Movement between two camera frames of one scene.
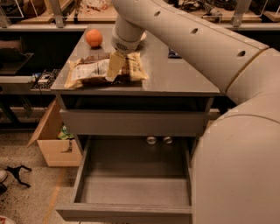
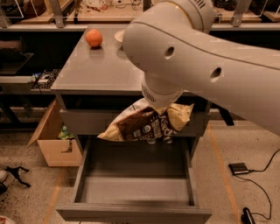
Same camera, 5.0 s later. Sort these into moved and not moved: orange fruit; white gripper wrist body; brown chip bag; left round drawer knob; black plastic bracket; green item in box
Moved: brown chip bag; white gripper wrist body
Not moved: orange fruit; left round drawer knob; black plastic bracket; green item in box
